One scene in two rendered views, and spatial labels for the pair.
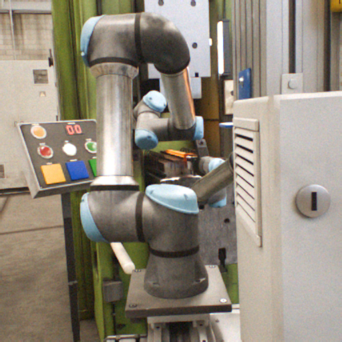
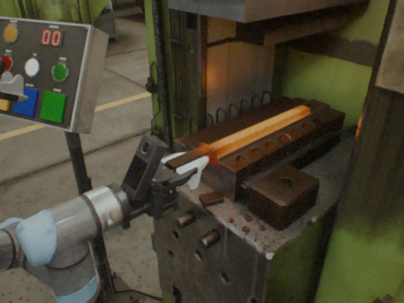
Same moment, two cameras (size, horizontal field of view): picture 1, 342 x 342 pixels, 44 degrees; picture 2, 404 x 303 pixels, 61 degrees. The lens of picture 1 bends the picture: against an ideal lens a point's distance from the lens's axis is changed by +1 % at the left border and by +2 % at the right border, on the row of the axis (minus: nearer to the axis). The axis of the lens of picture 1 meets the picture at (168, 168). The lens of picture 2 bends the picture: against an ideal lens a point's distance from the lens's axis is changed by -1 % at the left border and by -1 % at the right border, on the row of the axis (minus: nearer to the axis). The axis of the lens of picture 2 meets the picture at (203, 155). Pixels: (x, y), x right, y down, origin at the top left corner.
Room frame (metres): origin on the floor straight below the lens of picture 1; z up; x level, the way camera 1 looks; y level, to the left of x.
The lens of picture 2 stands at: (1.67, -0.66, 1.37)
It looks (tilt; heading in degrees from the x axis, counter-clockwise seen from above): 31 degrees down; 65
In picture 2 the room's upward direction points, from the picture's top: straight up
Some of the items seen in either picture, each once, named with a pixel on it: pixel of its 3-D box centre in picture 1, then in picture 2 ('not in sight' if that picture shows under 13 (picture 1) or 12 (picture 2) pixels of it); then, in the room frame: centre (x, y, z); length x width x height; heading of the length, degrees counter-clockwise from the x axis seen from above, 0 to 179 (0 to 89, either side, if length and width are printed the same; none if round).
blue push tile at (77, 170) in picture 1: (77, 170); (26, 101); (1.62, 0.36, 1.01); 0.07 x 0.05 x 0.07; 131
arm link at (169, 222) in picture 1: (169, 214); not in sight; (0.93, 0.00, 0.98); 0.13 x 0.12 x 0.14; 81
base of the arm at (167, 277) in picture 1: (175, 263); not in sight; (0.93, 0.00, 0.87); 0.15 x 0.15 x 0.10
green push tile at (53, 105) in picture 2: (99, 167); (54, 106); (1.68, 0.28, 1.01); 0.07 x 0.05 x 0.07; 131
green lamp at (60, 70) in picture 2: (91, 146); (60, 71); (1.72, 0.31, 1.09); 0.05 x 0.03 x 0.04; 106
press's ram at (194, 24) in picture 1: (174, 39); not in sight; (2.16, -0.06, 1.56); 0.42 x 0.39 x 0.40; 16
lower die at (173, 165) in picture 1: (171, 161); (264, 135); (2.15, -0.02, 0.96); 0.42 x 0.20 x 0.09; 16
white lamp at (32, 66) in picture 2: (69, 149); (32, 67); (1.65, 0.39, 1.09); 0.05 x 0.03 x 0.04; 106
